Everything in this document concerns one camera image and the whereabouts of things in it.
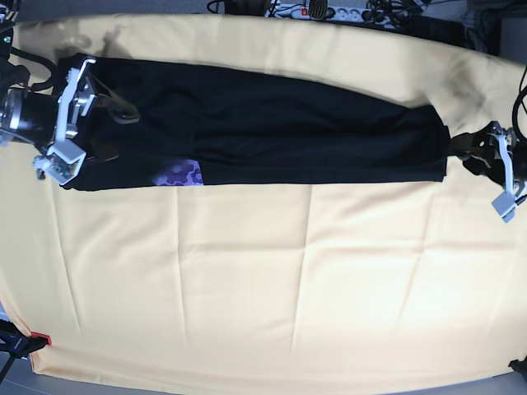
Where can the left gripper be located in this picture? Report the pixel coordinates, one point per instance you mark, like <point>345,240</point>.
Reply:
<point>480,151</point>

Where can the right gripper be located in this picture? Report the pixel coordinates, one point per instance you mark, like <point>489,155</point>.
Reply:
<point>82,92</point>

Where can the black T-shirt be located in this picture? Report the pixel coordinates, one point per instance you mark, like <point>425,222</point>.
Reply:
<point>204,125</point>

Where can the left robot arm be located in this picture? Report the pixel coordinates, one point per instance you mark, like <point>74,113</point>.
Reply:
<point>518,124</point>

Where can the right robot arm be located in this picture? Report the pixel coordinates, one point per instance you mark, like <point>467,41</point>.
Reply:
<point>45,115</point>

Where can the yellow table cloth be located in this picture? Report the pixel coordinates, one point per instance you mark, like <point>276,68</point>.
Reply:
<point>343,289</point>

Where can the black corner clamp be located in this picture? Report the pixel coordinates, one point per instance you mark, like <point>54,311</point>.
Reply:
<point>520,367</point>

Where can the white power strip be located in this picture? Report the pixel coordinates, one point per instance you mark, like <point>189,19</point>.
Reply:
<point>305,12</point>

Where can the black red table clamp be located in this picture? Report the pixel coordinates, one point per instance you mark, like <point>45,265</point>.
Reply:
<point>18,345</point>

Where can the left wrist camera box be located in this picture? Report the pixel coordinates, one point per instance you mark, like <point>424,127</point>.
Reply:
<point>505,205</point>

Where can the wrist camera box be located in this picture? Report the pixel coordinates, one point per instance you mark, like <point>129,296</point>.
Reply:
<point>505,205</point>
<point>62,161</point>

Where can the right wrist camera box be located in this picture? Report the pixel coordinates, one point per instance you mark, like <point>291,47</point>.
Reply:
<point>62,161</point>

